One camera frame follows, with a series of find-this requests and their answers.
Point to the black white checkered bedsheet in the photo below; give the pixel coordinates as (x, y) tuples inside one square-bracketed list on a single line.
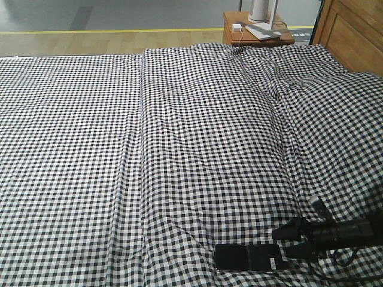
[(127, 170)]

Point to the wooden nightstand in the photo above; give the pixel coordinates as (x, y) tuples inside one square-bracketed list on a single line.
[(245, 38)]

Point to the white charger adapter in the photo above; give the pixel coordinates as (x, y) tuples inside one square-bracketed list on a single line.
[(236, 27)]

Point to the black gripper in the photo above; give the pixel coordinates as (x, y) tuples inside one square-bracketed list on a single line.
[(294, 230)]

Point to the wooden headboard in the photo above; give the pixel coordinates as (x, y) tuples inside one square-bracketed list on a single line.
[(352, 32)]

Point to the black smartphone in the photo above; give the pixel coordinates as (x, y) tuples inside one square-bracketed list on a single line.
[(260, 257)]

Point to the white cylindrical speaker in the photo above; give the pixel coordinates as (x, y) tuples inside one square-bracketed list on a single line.
[(258, 11)]

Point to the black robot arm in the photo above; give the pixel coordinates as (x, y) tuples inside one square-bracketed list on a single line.
[(328, 234)]

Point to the white desk lamp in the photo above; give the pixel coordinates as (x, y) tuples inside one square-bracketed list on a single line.
[(265, 30)]

